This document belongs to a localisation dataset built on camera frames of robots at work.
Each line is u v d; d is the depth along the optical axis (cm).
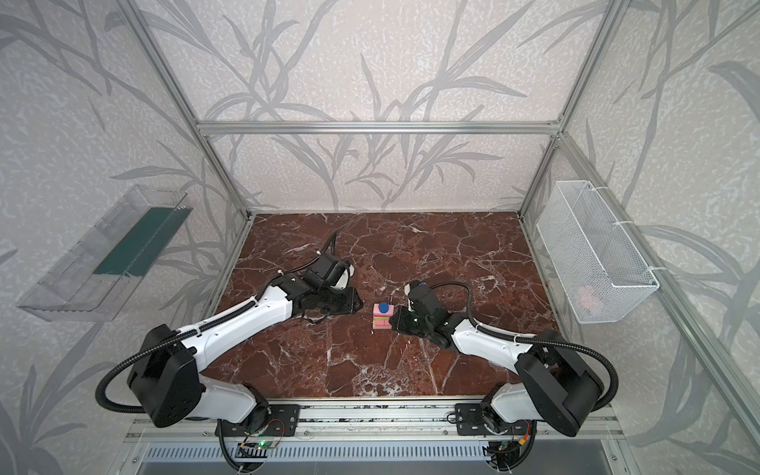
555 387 42
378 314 86
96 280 64
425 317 66
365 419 75
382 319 88
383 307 86
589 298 73
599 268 62
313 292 61
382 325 88
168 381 41
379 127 96
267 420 70
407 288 82
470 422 73
